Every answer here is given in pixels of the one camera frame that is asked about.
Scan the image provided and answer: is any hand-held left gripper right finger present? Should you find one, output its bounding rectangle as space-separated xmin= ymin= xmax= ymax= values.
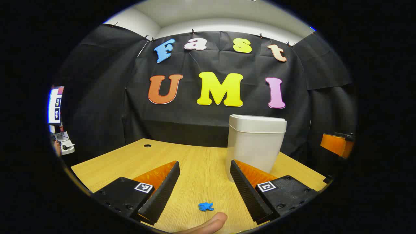
xmin=230 ymin=159 xmax=320 ymax=225

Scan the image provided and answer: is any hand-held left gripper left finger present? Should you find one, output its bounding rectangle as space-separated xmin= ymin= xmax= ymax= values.
xmin=93 ymin=161 xmax=181 ymax=225

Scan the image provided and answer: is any white desktop garbage bin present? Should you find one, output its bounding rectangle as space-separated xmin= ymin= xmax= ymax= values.
xmin=226 ymin=114 xmax=287 ymax=182

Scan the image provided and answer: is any white side desk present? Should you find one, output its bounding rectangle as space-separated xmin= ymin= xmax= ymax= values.
xmin=54 ymin=132 xmax=75 ymax=155

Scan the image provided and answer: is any computer monitor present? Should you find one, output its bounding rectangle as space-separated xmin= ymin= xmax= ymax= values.
xmin=48 ymin=86 xmax=64 ymax=125

